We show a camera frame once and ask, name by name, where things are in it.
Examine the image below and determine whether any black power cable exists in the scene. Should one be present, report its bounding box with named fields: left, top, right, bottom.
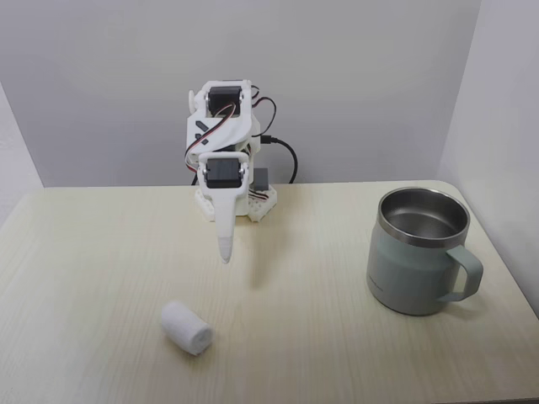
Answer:
left=259, top=135, right=299, bottom=185

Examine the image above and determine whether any pale green steel mug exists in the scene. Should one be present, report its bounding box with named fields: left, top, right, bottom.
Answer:
left=365, top=188, right=483, bottom=317

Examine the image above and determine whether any white rolled gauze dressing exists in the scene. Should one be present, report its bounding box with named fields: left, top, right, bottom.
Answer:
left=160, top=299, right=214, bottom=358

